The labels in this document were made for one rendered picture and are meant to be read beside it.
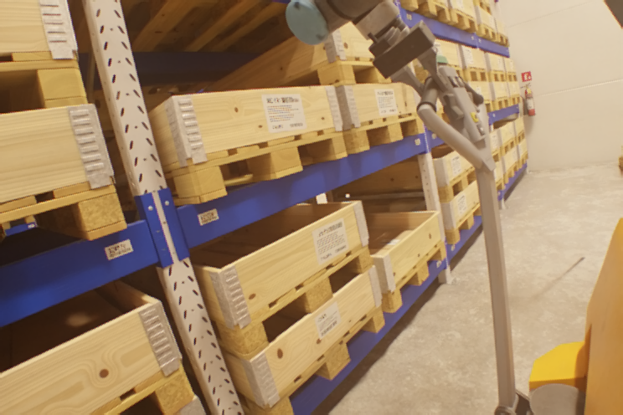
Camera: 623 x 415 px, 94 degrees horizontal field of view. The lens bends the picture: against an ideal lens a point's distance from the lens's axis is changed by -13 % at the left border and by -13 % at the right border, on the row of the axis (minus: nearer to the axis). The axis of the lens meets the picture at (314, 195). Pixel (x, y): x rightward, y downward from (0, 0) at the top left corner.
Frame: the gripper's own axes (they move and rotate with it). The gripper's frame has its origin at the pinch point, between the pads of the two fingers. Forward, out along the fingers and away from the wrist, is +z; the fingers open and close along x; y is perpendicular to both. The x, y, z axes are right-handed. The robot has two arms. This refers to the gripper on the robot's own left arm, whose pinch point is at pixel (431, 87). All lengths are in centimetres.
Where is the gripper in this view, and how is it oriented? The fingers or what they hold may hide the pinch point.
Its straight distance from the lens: 81.0
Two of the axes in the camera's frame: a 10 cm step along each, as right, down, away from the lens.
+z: 6.9, 6.6, 3.1
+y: 3.7, -6.8, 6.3
